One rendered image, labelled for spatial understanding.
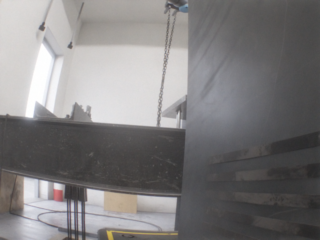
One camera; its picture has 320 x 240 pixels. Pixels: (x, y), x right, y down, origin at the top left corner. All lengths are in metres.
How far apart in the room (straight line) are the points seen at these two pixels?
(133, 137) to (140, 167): 0.11
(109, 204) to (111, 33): 2.61
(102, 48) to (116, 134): 3.31
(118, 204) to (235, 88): 3.29
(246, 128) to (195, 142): 0.09
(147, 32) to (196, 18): 4.10
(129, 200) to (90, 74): 1.93
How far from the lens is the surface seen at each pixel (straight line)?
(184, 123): 2.06
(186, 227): 0.25
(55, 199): 3.67
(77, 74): 4.22
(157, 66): 4.11
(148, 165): 1.06
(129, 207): 3.44
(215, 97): 0.21
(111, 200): 3.44
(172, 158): 1.07
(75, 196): 1.50
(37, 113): 1.14
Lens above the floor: 0.47
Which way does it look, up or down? 11 degrees up
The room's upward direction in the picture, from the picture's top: 4 degrees clockwise
